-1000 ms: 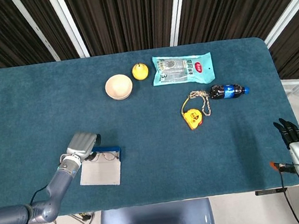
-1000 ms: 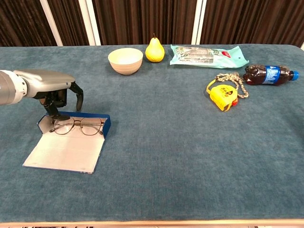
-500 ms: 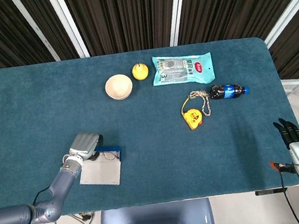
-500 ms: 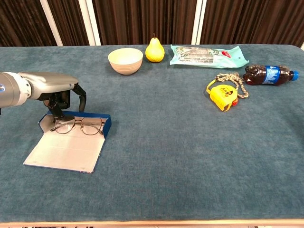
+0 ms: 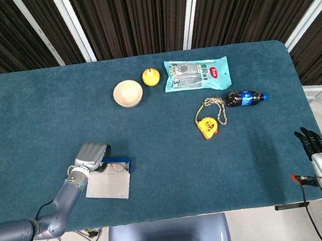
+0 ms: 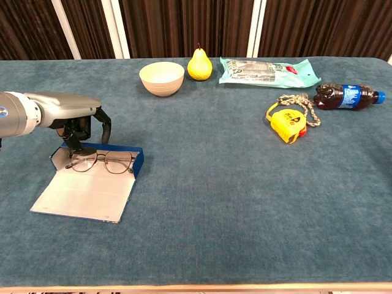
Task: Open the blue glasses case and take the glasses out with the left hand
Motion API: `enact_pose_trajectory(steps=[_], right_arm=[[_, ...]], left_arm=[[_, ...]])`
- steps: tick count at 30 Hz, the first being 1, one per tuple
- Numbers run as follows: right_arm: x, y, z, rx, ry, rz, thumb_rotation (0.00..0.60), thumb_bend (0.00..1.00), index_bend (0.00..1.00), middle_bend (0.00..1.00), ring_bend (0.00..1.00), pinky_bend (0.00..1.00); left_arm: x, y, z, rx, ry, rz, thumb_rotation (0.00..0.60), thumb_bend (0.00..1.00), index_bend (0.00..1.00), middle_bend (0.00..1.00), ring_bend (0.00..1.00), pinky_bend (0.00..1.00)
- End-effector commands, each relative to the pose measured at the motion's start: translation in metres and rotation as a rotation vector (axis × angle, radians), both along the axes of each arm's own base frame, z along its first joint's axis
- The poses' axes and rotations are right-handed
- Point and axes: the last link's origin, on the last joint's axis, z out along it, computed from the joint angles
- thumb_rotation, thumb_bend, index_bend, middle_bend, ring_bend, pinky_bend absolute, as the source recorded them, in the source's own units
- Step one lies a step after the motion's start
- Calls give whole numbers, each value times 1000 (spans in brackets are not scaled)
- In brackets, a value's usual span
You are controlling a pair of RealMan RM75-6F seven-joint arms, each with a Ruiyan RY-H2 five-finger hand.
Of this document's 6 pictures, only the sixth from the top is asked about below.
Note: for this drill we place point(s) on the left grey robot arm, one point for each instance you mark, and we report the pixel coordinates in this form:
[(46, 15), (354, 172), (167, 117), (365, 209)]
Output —
[(15, 114)]

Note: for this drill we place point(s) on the teal table cloth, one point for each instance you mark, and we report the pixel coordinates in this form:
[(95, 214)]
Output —
[(214, 199)]

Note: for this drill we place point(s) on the dark brown pleated curtain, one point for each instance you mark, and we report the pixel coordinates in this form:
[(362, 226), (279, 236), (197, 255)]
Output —
[(183, 24)]

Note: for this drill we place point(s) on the mint green snack bag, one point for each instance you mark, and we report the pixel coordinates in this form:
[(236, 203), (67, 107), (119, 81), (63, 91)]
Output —
[(263, 73)]

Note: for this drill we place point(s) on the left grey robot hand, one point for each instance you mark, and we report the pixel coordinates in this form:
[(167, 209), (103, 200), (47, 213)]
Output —
[(67, 105)]

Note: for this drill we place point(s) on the beige ribbed bowl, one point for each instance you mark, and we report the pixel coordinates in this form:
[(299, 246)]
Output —
[(161, 79)]

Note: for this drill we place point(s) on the thin-framed eyeglasses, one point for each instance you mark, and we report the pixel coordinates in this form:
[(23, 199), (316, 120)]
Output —
[(105, 160)]

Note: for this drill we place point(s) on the yellow pear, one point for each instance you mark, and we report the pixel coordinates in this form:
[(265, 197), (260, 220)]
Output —
[(199, 69)]

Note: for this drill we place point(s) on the white frame post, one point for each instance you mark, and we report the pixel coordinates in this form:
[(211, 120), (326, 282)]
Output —
[(390, 59), (116, 29), (255, 29), (65, 29)]

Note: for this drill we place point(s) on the cola bottle blue label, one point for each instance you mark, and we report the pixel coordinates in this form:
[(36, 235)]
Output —
[(349, 97)]

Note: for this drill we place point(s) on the blue glasses case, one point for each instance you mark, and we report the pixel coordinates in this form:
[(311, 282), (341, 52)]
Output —
[(85, 193)]

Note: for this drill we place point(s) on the yellow tape measure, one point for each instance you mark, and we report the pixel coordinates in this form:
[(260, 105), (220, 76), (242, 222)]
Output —
[(286, 124)]

